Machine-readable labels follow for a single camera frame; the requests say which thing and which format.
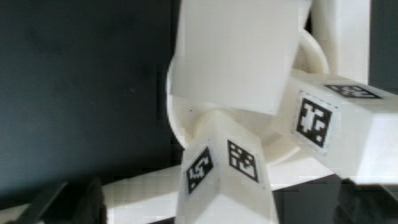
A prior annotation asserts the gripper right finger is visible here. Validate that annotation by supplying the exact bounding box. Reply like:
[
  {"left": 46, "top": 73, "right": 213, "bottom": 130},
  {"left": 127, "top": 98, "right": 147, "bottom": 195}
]
[{"left": 335, "top": 179, "right": 398, "bottom": 224}]

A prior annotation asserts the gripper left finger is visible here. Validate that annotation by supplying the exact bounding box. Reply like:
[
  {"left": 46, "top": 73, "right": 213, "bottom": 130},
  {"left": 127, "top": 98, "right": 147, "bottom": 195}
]
[{"left": 14, "top": 178, "right": 106, "bottom": 224}]

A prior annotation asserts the white stool leg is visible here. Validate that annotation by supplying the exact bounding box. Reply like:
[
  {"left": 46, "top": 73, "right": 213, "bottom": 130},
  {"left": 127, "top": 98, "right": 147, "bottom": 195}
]
[
  {"left": 170, "top": 0, "right": 312, "bottom": 115},
  {"left": 174, "top": 111, "right": 278, "bottom": 224},
  {"left": 273, "top": 70, "right": 398, "bottom": 185}
]

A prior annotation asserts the white round stool seat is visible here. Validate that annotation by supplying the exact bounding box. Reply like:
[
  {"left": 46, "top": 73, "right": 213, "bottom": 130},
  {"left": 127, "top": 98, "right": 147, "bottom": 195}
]
[{"left": 167, "top": 31, "right": 330, "bottom": 166}]

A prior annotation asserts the white U-shaped obstacle fence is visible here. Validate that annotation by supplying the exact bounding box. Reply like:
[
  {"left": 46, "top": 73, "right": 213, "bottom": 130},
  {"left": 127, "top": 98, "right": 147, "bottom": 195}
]
[{"left": 0, "top": 0, "right": 398, "bottom": 224}]

